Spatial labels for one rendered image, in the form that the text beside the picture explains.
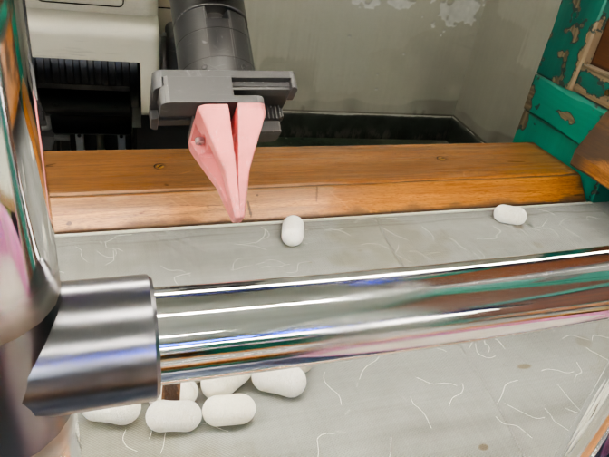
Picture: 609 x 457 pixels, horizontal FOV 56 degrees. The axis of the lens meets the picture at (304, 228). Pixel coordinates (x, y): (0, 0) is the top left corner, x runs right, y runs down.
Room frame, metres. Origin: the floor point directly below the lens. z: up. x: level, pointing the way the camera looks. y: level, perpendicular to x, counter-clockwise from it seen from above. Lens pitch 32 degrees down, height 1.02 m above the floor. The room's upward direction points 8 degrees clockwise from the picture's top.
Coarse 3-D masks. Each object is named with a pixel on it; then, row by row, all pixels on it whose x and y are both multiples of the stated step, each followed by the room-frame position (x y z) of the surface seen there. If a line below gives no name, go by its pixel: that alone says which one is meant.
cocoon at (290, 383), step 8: (296, 368) 0.26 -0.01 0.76; (256, 376) 0.25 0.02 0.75; (264, 376) 0.25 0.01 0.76; (272, 376) 0.25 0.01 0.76; (280, 376) 0.25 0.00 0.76; (288, 376) 0.25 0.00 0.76; (296, 376) 0.25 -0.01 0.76; (304, 376) 0.26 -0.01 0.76; (256, 384) 0.25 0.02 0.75; (264, 384) 0.25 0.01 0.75; (272, 384) 0.25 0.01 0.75; (280, 384) 0.25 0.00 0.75; (288, 384) 0.25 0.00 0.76; (296, 384) 0.25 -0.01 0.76; (304, 384) 0.25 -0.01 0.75; (272, 392) 0.25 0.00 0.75; (280, 392) 0.25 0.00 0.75; (288, 392) 0.25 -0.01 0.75; (296, 392) 0.25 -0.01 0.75
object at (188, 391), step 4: (184, 384) 0.24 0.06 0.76; (188, 384) 0.24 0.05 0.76; (192, 384) 0.24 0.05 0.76; (196, 384) 0.24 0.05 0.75; (180, 388) 0.23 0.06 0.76; (184, 388) 0.23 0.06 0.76; (188, 388) 0.24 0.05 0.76; (192, 388) 0.24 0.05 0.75; (196, 388) 0.24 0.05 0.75; (180, 392) 0.23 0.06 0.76; (184, 392) 0.23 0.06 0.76; (188, 392) 0.23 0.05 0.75; (192, 392) 0.23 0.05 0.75; (196, 392) 0.24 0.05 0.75; (160, 396) 0.23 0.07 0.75; (180, 396) 0.23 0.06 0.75; (184, 396) 0.23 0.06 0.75; (188, 396) 0.23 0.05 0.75; (192, 396) 0.23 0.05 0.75; (196, 396) 0.24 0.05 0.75; (180, 400) 0.23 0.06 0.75; (192, 400) 0.23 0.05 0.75
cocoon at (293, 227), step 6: (294, 216) 0.44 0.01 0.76; (288, 222) 0.43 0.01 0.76; (294, 222) 0.43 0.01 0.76; (300, 222) 0.44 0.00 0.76; (282, 228) 0.43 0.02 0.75; (288, 228) 0.42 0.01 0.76; (294, 228) 0.42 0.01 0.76; (300, 228) 0.43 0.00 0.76; (282, 234) 0.42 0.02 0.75; (288, 234) 0.42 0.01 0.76; (294, 234) 0.42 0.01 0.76; (300, 234) 0.42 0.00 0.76; (288, 240) 0.42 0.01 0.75; (294, 240) 0.42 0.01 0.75; (300, 240) 0.42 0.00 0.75; (294, 246) 0.42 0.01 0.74
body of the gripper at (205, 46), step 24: (192, 24) 0.42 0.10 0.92; (216, 24) 0.42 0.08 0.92; (240, 24) 0.44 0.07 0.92; (192, 48) 0.41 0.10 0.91; (216, 48) 0.41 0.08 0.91; (240, 48) 0.42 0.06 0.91; (168, 72) 0.38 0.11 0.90; (192, 72) 0.38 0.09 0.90; (216, 72) 0.39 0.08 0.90; (240, 72) 0.40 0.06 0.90; (264, 72) 0.40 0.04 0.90; (288, 72) 0.41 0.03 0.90; (264, 96) 0.42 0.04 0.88; (288, 96) 0.41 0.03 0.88; (168, 120) 0.40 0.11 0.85
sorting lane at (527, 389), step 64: (64, 256) 0.36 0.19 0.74; (128, 256) 0.38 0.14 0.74; (192, 256) 0.39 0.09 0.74; (256, 256) 0.40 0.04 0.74; (320, 256) 0.42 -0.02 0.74; (384, 256) 0.43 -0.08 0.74; (448, 256) 0.45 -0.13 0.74; (320, 384) 0.27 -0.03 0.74; (384, 384) 0.28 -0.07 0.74; (448, 384) 0.29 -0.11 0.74; (512, 384) 0.29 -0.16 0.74; (576, 384) 0.30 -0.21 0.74; (128, 448) 0.20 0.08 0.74; (192, 448) 0.21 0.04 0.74; (256, 448) 0.21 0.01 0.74; (320, 448) 0.22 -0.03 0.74; (384, 448) 0.23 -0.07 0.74; (448, 448) 0.23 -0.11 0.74; (512, 448) 0.24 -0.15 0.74
